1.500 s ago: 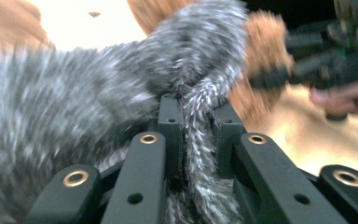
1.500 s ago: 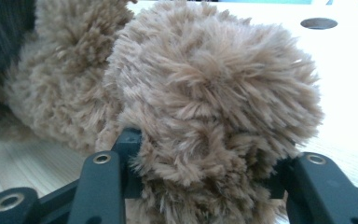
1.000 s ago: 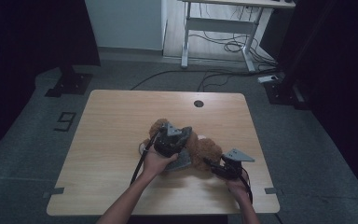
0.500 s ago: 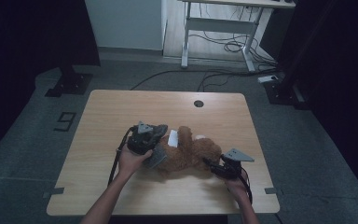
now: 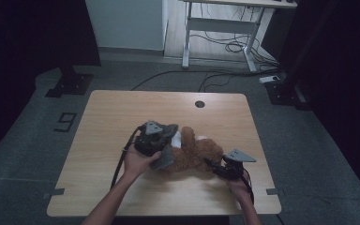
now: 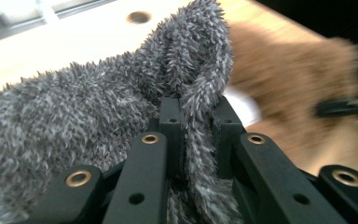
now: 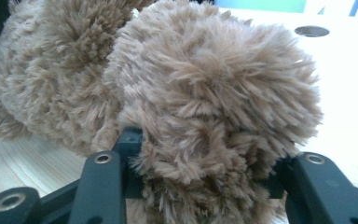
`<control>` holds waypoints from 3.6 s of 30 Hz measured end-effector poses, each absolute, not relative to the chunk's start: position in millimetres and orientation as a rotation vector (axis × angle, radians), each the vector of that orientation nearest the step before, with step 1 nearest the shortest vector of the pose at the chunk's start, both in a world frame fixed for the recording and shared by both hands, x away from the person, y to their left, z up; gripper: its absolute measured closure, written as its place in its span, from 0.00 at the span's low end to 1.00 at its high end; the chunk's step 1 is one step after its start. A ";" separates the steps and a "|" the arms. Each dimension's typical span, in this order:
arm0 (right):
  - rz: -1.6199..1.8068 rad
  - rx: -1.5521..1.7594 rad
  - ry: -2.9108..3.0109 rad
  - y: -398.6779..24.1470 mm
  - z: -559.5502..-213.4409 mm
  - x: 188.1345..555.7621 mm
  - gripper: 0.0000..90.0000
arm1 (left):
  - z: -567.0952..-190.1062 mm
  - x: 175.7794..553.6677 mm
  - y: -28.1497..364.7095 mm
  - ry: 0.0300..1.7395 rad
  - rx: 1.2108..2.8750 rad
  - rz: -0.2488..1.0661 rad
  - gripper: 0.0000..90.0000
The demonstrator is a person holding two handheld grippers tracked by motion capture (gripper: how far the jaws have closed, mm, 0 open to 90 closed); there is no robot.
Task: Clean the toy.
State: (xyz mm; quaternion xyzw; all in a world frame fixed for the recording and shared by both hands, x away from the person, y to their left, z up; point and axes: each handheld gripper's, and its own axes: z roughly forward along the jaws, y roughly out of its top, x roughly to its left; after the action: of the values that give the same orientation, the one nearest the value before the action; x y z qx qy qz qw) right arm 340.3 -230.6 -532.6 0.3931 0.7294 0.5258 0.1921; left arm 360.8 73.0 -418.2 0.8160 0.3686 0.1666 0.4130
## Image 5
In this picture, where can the person's right hand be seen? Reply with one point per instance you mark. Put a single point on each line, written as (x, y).
(239, 189)

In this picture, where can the brown teddy bear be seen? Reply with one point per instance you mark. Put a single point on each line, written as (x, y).
(197, 156)

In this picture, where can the black stand base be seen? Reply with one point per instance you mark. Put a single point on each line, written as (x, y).
(282, 93)
(70, 84)

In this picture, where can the person's left hand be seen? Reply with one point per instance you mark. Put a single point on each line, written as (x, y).
(137, 164)

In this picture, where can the grey cloth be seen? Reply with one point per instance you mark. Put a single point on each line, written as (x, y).
(165, 157)

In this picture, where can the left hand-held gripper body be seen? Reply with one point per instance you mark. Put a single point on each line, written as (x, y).
(150, 142)

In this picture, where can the white power strip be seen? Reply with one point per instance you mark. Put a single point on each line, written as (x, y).
(269, 79)

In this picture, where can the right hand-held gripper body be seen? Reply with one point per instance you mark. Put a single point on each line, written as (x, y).
(231, 167)

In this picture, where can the dark curtain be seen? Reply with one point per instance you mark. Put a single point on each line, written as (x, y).
(28, 47)
(340, 62)

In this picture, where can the white desk with metal legs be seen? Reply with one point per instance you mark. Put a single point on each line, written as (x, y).
(222, 25)

